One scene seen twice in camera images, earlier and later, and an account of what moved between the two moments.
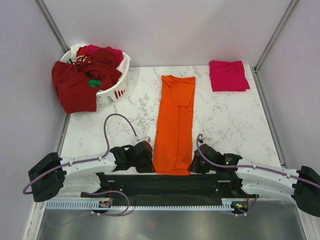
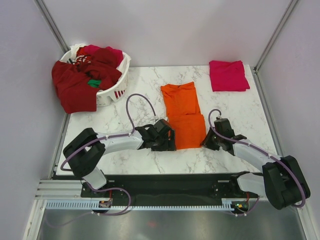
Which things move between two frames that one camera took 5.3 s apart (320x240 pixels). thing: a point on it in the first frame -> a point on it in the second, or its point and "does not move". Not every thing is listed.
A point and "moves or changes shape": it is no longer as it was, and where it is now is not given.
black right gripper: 194,168 -> 206,142
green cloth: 94,83 does not move
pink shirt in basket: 113,56 does not move
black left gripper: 148,168 -> 169,145
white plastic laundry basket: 111,94 does not move
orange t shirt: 173,153 moves or changes shape
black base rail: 217,187 does not move
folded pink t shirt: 228,76 does not move
